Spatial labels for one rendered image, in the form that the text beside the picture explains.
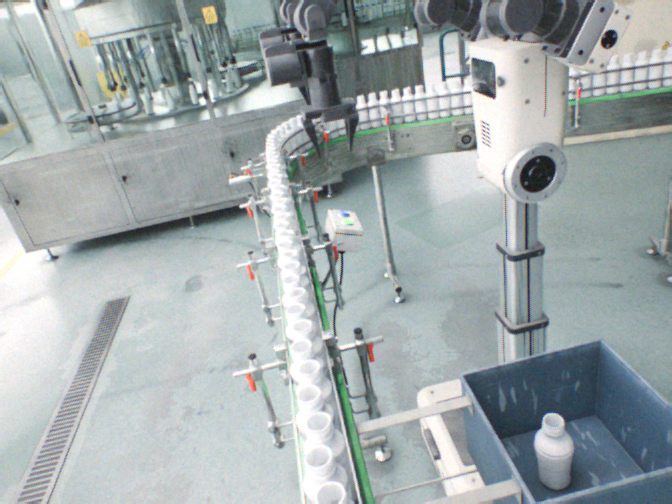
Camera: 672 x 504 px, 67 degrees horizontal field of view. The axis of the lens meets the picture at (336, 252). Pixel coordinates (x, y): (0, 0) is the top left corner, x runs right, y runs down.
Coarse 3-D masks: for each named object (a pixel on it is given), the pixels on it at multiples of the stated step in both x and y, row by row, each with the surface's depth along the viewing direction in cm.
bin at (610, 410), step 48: (480, 384) 106; (528, 384) 108; (576, 384) 111; (624, 384) 101; (480, 432) 99; (528, 432) 115; (576, 432) 113; (624, 432) 105; (432, 480) 110; (528, 480) 105; (576, 480) 103; (624, 480) 78
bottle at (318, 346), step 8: (304, 320) 94; (296, 328) 94; (304, 328) 95; (312, 328) 92; (296, 336) 92; (304, 336) 91; (312, 336) 92; (312, 344) 92; (320, 344) 93; (320, 352) 93; (328, 368) 96; (328, 376) 97
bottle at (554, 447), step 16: (544, 416) 98; (560, 416) 97; (544, 432) 97; (560, 432) 96; (544, 448) 97; (560, 448) 96; (544, 464) 99; (560, 464) 97; (544, 480) 102; (560, 480) 100
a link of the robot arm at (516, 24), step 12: (504, 0) 93; (516, 0) 92; (528, 0) 93; (540, 0) 93; (480, 12) 102; (504, 12) 93; (516, 12) 93; (528, 12) 94; (540, 12) 94; (504, 24) 94; (516, 24) 94; (528, 24) 94
